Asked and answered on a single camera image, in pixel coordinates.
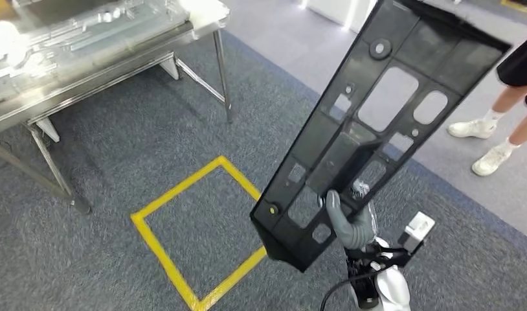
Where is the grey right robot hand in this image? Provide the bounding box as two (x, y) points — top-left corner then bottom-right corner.
(319, 180), (380, 251)

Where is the black plastic panel part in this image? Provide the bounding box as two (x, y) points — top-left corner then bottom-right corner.
(249, 0), (512, 273)

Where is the stainless steel workbench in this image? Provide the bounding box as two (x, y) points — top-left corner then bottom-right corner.
(0, 0), (234, 216)

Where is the person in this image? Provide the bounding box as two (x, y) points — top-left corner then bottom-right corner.
(447, 30), (527, 178)

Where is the aluminium fixture plate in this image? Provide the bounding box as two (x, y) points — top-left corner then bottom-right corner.
(0, 0), (192, 104)

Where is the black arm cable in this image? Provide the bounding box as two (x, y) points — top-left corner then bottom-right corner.
(319, 266), (398, 311)

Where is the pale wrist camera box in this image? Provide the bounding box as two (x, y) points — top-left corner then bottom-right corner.
(398, 211), (436, 254)

